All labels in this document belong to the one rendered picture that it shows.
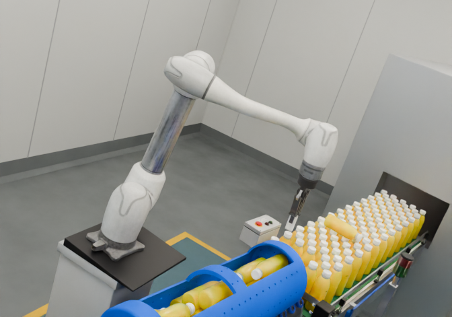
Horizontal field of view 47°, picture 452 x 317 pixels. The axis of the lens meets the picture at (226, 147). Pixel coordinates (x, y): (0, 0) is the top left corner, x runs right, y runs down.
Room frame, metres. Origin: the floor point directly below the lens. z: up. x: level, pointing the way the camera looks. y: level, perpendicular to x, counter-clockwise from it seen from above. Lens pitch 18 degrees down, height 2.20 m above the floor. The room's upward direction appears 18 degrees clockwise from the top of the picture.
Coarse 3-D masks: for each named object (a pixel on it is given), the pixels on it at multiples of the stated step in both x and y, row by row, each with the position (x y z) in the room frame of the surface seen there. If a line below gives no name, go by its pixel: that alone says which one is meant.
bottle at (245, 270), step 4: (256, 260) 1.92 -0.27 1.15; (260, 260) 1.93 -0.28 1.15; (248, 264) 1.88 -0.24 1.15; (252, 264) 1.88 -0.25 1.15; (256, 264) 1.89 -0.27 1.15; (240, 268) 1.84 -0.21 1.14; (244, 268) 1.84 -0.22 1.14; (248, 268) 1.84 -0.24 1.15; (252, 268) 1.86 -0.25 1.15; (236, 272) 1.84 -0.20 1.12; (240, 272) 1.82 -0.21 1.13; (244, 272) 1.82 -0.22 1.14; (248, 272) 1.83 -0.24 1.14; (244, 276) 1.81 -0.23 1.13; (248, 276) 1.82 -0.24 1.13; (244, 280) 1.81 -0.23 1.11; (248, 280) 1.82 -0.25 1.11; (252, 280) 1.84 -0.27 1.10
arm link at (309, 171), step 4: (304, 164) 1.87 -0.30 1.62; (308, 164) 1.86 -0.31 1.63; (300, 168) 1.88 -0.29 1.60; (304, 168) 1.86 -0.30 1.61; (308, 168) 1.85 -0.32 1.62; (312, 168) 1.85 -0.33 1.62; (316, 168) 1.85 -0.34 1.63; (320, 168) 1.85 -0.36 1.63; (324, 168) 1.87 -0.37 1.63; (300, 172) 1.87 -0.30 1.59; (304, 172) 1.86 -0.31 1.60; (308, 172) 1.85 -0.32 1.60; (312, 172) 1.85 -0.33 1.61; (316, 172) 1.85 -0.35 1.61; (320, 172) 1.86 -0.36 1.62; (304, 176) 1.87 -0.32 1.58; (308, 176) 1.85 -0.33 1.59; (312, 176) 1.85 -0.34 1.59; (316, 176) 1.85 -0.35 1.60; (320, 176) 1.86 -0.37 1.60
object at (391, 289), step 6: (390, 282) 2.22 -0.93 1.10; (390, 288) 2.19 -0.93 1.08; (396, 288) 2.19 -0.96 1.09; (384, 294) 2.20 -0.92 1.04; (390, 294) 2.18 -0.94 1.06; (384, 300) 2.19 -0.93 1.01; (390, 300) 2.19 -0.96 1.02; (378, 306) 2.20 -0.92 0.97; (384, 306) 2.19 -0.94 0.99; (378, 312) 2.19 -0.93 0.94; (384, 312) 2.19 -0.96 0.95
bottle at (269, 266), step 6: (270, 258) 1.89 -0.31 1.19; (276, 258) 1.91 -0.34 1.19; (282, 258) 1.93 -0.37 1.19; (258, 264) 1.85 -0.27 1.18; (264, 264) 1.84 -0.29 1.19; (270, 264) 1.85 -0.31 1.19; (276, 264) 1.88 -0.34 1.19; (282, 264) 1.91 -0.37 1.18; (288, 264) 1.94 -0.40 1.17; (264, 270) 1.81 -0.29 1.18; (270, 270) 1.83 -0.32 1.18; (276, 270) 1.86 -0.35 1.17; (264, 276) 1.81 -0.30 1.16
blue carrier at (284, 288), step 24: (240, 264) 1.97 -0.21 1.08; (168, 288) 1.57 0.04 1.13; (192, 288) 1.70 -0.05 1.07; (240, 288) 1.57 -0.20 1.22; (264, 288) 1.66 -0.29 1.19; (288, 288) 1.77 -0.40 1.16; (120, 312) 1.27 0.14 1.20; (144, 312) 1.26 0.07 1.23; (216, 312) 1.42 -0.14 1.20; (240, 312) 1.51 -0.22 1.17; (264, 312) 1.62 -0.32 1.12
